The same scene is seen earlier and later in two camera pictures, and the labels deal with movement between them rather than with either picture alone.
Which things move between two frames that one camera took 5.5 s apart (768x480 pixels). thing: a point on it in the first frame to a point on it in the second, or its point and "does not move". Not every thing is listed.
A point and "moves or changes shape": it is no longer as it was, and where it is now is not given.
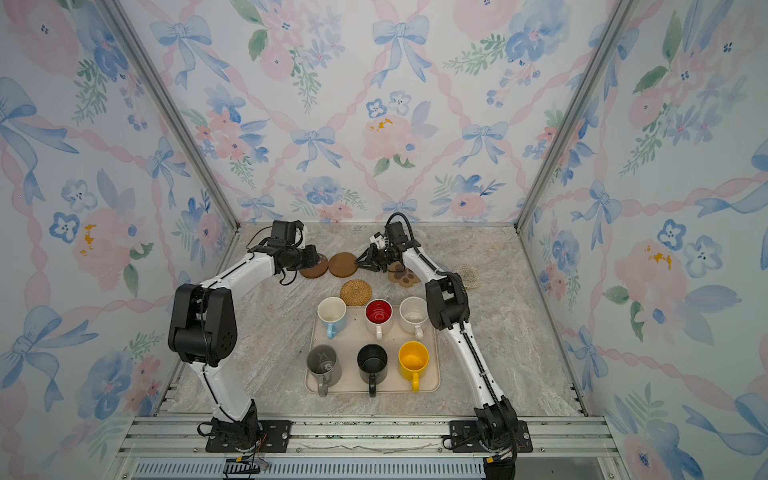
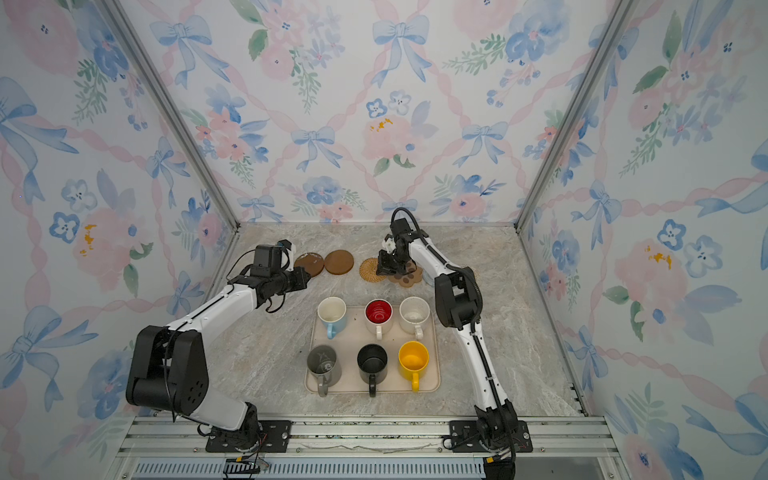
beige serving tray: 398,363 does not move
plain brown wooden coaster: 342,264 does not move
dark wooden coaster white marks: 317,270 does not move
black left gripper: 311,251 to 302,279
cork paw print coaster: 405,278 does not move
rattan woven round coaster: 356,292 moves or changes shape
